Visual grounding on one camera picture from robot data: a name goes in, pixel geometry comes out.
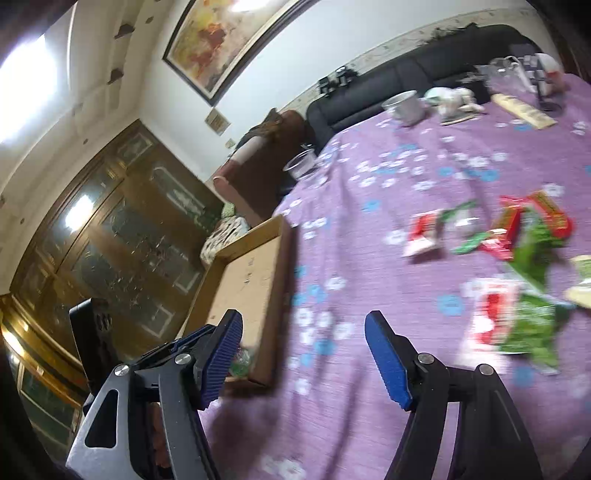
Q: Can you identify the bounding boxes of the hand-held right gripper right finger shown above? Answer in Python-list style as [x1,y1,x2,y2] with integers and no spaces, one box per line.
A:
[364,310,546,480]

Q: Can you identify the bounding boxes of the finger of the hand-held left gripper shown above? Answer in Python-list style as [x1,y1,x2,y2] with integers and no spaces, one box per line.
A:
[135,324,219,366]

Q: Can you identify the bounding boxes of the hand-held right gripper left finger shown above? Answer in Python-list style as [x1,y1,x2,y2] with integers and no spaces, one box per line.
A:
[66,309,244,480]

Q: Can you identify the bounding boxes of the green clear snack packet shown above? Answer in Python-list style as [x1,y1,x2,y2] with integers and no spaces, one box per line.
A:
[441,200,490,254]
[231,348,253,377]

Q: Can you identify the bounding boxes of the cardboard box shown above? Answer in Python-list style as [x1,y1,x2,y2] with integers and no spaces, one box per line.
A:
[178,215,296,388]

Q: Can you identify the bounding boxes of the cream white snack packet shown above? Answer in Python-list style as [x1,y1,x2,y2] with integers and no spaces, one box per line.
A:
[561,256,591,310]

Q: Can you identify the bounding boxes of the golden framed cabinet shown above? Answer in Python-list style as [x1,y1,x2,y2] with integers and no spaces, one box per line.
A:
[0,295,88,439]

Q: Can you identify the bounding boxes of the purple floral tablecloth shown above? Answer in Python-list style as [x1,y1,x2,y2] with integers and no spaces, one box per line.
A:
[198,74,591,480]

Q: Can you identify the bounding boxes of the wooden glass door cabinet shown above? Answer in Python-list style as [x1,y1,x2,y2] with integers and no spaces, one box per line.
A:
[9,117,227,416]

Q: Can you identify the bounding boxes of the patterned blanket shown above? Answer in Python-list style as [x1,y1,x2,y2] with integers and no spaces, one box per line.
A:
[201,215,252,266]

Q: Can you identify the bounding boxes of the brown armchair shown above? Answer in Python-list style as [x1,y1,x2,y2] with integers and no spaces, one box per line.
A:
[212,108,319,222]

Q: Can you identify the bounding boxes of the clear plastic cup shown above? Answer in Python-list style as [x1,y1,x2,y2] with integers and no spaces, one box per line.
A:
[283,148,319,183]

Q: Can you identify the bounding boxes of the brown cloth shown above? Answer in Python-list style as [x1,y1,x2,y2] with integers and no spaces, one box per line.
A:
[259,110,296,139]

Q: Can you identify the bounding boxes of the ceiling light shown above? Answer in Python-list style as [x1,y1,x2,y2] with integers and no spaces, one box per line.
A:
[0,34,61,144]

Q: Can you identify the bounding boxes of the white mug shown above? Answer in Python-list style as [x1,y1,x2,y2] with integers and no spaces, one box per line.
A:
[382,90,432,127]

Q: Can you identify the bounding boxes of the cream wrapped stick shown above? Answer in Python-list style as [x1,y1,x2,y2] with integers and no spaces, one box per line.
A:
[490,92,557,130]

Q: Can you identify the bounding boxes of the black leather sofa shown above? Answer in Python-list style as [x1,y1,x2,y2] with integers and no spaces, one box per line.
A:
[307,23,541,144]

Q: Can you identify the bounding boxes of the framed painting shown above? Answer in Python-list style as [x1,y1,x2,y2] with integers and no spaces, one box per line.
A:
[161,0,320,107]

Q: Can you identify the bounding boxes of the clear glass jar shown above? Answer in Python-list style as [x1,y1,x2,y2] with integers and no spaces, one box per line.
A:
[480,55,532,93]

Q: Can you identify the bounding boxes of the white gadget on black stand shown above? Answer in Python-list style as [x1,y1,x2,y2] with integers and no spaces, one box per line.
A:
[531,52,566,114]

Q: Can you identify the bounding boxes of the yellow wall plaque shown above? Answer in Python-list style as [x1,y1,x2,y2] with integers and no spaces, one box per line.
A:
[204,108,230,136]

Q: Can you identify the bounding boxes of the tangled black cables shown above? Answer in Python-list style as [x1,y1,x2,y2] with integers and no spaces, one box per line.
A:
[418,23,481,47]

